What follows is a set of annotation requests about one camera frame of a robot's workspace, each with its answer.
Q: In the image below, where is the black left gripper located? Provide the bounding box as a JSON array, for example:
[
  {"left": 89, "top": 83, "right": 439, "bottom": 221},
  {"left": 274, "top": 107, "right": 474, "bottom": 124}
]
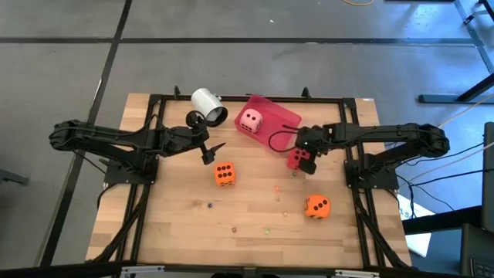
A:
[{"left": 160, "top": 125, "right": 227, "bottom": 166}]

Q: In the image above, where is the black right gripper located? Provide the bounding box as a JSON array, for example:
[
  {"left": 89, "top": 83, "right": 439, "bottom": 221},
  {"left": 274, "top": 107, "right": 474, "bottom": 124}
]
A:
[{"left": 295, "top": 124, "right": 337, "bottom": 175}]

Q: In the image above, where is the red foam die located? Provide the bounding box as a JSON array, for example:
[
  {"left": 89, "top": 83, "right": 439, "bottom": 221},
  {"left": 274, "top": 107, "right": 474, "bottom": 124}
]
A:
[{"left": 286, "top": 147, "right": 312, "bottom": 171}]

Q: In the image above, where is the orange foam die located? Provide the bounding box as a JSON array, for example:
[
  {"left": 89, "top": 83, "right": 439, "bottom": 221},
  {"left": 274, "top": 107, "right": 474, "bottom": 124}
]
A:
[
  {"left": 303, "top": 194, "right": 332, "bottom": 220},
  {"left": 214, "top": 161, "right": 237, "bottom": 188}
]

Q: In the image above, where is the pink foam die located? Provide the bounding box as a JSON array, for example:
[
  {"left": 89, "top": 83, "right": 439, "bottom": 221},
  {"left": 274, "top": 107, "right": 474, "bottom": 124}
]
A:
[{"left": 239, "top": 108, "right": 264, "bottom": 134}]

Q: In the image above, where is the pink translucent plastic bin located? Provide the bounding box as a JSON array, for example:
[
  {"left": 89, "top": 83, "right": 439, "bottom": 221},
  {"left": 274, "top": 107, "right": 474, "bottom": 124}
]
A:
[{"left": 233, "top": 93, "right": 303, "bottom": 155}]

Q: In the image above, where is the white cylindrical cup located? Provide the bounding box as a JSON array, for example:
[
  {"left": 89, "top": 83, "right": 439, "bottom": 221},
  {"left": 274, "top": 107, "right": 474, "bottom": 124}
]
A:
[{"left": 190, "top": 87, "right": 229, "bottom": 128}]

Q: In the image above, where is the white paper sign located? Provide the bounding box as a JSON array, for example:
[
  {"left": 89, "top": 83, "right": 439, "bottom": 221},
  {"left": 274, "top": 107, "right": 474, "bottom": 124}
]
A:
[{"left": 396, "top": 192, "right": 436, "bottom": 259}]

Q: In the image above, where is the black desk foot bar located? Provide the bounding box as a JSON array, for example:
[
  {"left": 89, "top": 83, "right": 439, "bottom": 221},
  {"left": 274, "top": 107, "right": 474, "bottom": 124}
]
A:
[{"left": 401, "top": 205, "right": 483, "bottom": 236}]

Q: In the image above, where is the black cabinet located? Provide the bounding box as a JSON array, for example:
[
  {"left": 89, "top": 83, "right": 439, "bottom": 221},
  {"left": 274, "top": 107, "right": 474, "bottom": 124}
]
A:
[{"left": 481, "top": 121, "right": 494, "bottom": 232}]

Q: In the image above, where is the black equipment box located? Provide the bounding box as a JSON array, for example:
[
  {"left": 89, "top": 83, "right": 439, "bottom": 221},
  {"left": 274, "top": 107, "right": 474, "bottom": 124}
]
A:
[{"left": 458, "top": 222, "right": 494, "bottom": 278}]

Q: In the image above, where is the black rig crossbar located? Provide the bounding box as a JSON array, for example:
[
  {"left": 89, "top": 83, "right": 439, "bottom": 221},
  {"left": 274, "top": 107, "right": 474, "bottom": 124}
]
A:
[{"left": 0, "top": 260, "right": 494, "bottom": 278}]

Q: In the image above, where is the grey desk foot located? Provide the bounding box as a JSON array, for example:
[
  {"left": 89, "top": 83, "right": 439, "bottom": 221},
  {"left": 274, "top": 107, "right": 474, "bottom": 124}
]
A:
[{"left": 0, "top": 168, "right": 30, "bottom": 185}]

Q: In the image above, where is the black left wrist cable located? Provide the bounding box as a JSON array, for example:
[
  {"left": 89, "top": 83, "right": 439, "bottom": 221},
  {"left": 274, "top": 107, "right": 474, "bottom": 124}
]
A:
[{"left": 184, "top": 109, "right": 211, "bottom": 131}]

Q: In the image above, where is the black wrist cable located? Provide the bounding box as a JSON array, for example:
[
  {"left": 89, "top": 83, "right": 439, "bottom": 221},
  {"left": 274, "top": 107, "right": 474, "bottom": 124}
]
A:
[
  {"left": 267, "top": 124, "right": 306, "bottom": 154},
  {"left": 184, "top": 109, "right": 211, "bottom": 131}
]

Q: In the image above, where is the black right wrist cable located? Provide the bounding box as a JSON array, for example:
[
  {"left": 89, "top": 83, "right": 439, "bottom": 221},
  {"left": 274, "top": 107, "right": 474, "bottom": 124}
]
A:
[{"left": 267, "top": 124, "right": 306, "bottom": 154}]

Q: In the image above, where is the beige cable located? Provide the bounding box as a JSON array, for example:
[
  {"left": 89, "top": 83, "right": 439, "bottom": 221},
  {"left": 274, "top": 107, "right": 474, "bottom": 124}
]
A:
[{"left": 408, "top": 147, "right": 494, "bottom": 181}]

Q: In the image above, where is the metal desk leg frame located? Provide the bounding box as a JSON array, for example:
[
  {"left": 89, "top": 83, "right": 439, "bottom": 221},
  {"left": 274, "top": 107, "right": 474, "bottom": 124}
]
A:
[{"left": 418, "top": 0, "right": 494, "bottom": 105}]

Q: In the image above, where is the yellow extension cable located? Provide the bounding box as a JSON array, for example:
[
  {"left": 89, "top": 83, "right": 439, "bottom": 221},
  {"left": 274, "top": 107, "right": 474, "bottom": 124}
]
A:
[{"left": 438, "top": 93, "right": 494, "bottom": 128}]

